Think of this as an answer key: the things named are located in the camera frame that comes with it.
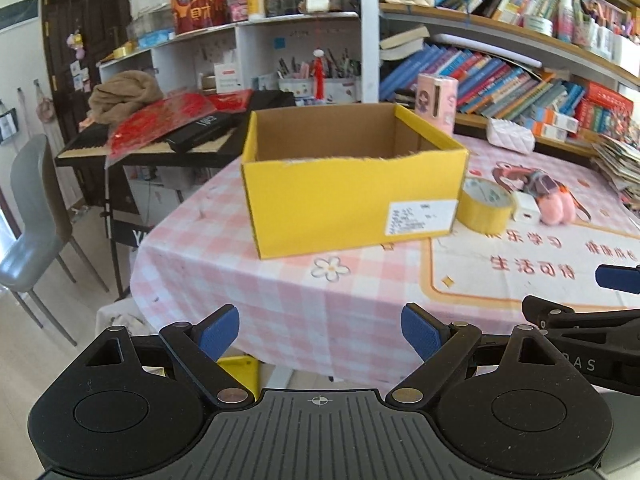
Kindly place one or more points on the wooden bookshelf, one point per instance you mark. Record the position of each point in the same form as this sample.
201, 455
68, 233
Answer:
369, 35

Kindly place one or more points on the flat stacked books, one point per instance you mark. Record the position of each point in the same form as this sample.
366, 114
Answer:
402, 42

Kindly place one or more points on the yellow tape roll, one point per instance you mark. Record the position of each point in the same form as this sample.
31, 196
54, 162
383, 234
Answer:
487, 217

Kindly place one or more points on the brown cloth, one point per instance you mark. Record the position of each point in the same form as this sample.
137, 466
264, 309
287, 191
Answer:
125, 95

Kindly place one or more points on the white charger cube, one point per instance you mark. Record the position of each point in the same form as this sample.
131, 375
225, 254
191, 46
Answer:
526, 207

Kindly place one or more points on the grey chair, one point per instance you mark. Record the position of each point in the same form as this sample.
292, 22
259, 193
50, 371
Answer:
35, 210

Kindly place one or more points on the pink door charm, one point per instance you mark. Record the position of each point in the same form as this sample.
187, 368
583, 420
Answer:
76, 45

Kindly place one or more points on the white bin of pens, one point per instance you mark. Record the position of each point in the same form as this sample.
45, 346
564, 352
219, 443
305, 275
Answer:
615, 42

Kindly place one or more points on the black electric keyboard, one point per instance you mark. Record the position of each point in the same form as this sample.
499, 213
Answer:
200, 135

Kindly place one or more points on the dark brown door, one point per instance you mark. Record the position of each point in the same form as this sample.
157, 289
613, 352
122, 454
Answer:
85, 10

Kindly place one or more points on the white quilted tissue box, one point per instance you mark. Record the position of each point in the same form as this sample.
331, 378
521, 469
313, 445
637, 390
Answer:
510, 136

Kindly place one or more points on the red thick dictionaries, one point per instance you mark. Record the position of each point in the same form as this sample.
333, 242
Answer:
607, 110

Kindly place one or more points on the white jar yellow label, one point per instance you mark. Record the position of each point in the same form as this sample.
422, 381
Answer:
256, 2

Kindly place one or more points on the small pink duck plush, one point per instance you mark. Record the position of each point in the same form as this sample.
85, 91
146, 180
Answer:
555, 207

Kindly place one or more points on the yellow cardboard box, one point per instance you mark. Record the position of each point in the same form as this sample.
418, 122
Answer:
325, 210

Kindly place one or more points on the red paper sheets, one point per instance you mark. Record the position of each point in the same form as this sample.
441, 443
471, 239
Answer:
150, 125

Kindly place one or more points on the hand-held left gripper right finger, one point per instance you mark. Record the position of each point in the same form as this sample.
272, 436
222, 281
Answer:
422, 332

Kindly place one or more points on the white rolled paper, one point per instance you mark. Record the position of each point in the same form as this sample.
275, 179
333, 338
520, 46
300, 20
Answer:
490, 50

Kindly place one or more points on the white box red stripe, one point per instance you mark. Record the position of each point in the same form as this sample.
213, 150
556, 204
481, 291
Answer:
227, 77

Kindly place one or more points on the orange and white carton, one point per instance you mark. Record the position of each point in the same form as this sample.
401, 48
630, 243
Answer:
545, 131
560, 121

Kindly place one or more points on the group of pen holders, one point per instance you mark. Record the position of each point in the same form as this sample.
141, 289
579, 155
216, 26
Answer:
320, 80

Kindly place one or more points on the stack of papers and booklets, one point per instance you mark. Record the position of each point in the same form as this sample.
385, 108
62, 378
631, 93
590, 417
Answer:
620, 170

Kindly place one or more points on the white shelf unit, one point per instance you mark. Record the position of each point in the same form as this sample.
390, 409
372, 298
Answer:
237, 60

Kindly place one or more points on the small yellow carton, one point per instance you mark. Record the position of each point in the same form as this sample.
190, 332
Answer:
240, 372

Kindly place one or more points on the red fortune god decoration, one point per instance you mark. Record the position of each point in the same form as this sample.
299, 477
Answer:
197, 5

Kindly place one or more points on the red tassel charm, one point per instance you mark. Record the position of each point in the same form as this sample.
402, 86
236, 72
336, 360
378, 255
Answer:
318, 72

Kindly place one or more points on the black keyboard stand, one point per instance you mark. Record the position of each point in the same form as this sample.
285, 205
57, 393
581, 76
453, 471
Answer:
120, 220

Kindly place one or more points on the pink checkered printed tablecloth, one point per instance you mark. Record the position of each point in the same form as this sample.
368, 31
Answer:
200, 240

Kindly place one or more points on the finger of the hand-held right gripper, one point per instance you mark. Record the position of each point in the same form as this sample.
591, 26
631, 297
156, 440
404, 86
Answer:
580, 322
620, 279

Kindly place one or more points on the row of blue leaning books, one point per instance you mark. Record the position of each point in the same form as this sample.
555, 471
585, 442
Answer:
480, 82

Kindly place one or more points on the pink carton box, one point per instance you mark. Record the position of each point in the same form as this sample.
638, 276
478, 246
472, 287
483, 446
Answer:
435, 105

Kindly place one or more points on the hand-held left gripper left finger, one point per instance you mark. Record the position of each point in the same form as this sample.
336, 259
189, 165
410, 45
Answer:
220, 331

